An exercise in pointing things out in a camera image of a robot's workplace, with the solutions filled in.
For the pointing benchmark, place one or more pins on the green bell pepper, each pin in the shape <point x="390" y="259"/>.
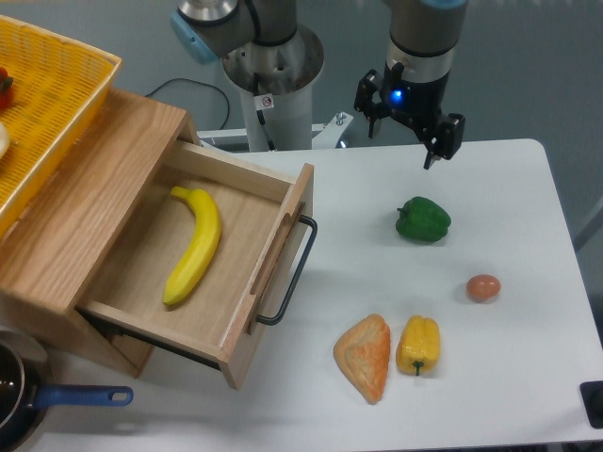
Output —
<point x="421" y="219"/>

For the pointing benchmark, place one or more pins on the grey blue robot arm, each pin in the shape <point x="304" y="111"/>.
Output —
<point x="422" y="34"/>

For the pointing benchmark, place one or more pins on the white item in basket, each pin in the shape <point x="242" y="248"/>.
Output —
<point x="4" y="139"/>

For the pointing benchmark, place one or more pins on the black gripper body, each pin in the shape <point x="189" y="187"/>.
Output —
<point x="413" y="104"/>

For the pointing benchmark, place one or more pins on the black object at table edge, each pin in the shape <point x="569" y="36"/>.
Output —
<point x="592" y="397"/>

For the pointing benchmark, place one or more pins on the black metal drawer handle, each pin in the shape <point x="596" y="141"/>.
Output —
<point x="280" y="314"/>

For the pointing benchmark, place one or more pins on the orange bread piece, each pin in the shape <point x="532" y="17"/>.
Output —
<point x="362" y="354"/>

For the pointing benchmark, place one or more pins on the yellow bell pepper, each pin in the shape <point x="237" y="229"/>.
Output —
<point x="419" y="346"/>

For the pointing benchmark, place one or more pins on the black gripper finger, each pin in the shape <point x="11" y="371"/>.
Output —
<point x="368" y="100"/>
<point x="444" y="139"/>

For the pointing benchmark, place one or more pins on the yellow plastic basket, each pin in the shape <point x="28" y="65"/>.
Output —
<point x="59" y="86"/>

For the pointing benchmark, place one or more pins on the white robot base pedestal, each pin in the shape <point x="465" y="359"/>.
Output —
<point x="275" y="86"/>

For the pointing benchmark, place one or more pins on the yellow banana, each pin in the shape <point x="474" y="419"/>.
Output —
<point x="201" y="248"/>

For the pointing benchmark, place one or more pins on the brown egg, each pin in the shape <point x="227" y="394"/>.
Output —
<point x="482" y="287"/>

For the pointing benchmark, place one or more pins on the blue handled black pan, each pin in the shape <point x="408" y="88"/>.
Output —
<point x="28" y="389"/>

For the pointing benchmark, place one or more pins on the red tomato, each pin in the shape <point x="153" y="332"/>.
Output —
<point x="6" y="89"/>

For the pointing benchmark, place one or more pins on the wooden drawer cabinet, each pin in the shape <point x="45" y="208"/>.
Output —
<point x="53" y="252"/>

